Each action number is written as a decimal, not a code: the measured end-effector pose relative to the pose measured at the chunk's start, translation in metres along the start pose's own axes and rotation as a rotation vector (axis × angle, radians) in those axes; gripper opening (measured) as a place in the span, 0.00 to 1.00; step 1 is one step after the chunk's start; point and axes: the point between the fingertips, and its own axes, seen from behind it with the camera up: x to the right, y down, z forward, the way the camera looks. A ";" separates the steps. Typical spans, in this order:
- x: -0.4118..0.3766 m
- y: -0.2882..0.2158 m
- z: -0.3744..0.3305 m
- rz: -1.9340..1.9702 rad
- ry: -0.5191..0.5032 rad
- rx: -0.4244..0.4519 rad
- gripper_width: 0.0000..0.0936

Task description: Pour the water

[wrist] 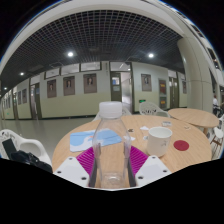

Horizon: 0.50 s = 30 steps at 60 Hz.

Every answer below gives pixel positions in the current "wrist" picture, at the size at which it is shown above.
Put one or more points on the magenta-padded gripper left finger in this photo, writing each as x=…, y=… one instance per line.
x=71, y=170

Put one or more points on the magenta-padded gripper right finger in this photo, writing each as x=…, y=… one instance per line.
x=151, y=170

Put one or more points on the clear plastic water bottle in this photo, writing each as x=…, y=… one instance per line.
x=111, y=146

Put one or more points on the white ceramic mug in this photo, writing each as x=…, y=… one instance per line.
x=158, y=142

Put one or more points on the blue and white paper booklet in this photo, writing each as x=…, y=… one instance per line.
x=80, y=140

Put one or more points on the flat round red coaster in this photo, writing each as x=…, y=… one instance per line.
x=181, y=145

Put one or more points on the small white paper scrap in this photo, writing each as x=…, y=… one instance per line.
x=144, y=128

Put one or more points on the black bag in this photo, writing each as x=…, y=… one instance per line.
x=28, y=158

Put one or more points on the small dark wrapper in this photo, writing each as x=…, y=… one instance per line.
x=130, y=130

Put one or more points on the white plastic armchair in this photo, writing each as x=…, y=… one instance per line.
x=31, y=146

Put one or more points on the small white printed card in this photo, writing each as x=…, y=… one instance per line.
x=166, y=123

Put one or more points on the small pale wrapper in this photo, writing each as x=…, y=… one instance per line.
x=187, y=127

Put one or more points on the round wooden side table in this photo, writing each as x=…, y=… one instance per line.
x=191, y=116

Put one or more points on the white chair with wooden legs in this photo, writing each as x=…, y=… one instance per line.
x=218, y=133

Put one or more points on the dark-framed open door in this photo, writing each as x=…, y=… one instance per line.
x=115, y=87

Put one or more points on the person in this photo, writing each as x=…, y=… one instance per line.
x=215, y=101

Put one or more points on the round ceiling lights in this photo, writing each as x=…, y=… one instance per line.
x=70, y=54

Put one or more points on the framed wall portraits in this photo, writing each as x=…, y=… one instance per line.
x=90, y=83

